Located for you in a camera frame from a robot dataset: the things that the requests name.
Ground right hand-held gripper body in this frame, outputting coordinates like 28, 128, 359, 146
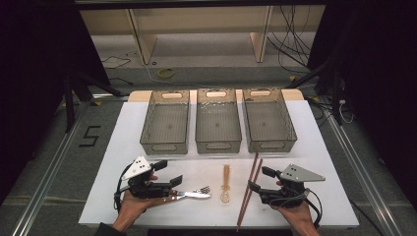
259, 163, 327, 208

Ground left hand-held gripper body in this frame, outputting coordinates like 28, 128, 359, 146
121, 155, 175, 200

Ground brown wooden chopstick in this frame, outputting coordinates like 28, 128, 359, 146
236, 151, 260, 228
236, 158, 264, 232

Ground wooden-handled metal fork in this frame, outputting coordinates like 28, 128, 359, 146
183, 185, 211, 196

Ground grey translucent plastic bin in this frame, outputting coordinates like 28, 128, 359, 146
140, 89, 191, 155
241, 88, 298, 154
195, 88, 243, 155

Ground person's right hand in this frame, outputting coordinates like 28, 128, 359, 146
274, 180, 321, 236

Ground person's left hand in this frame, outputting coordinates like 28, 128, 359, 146
112, 173, 179, 233

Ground white table cover sheet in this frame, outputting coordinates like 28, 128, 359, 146
78, 99, 360, 229

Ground black metal stand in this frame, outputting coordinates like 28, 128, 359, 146
63, 70, 131, 134
286, 62, 345, 126

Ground yellow tape roll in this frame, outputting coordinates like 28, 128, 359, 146
156, 67, 176, 80

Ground light wooden desk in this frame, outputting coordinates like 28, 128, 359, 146
80, 4, 327, 66

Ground black curtain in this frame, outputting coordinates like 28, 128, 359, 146
307, 0, 417, 211
0, 0, 111, 205

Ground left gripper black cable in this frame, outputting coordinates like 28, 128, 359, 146
113, 163, 133, 211

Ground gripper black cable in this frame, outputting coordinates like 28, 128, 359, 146
304, 188, 325, 229
113, 163, 133, 211

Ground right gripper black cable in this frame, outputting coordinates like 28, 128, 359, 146
304, 188, 325, 229

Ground aluminium floor rail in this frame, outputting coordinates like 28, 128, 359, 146
11, 101, 91, 236
323, 107, 405, 236

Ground short white cable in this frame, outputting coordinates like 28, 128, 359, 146
338, 99, 355, 125

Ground white floor cable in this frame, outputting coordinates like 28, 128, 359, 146
142, 62, 198, 89

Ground thin black floor cable loop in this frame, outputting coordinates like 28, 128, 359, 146
101, 55, 132, 71

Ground bundle of black cables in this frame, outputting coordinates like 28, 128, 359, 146
267, 4, 317, 75

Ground black metal frame bar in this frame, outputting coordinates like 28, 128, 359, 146
74, 0, 328, 10

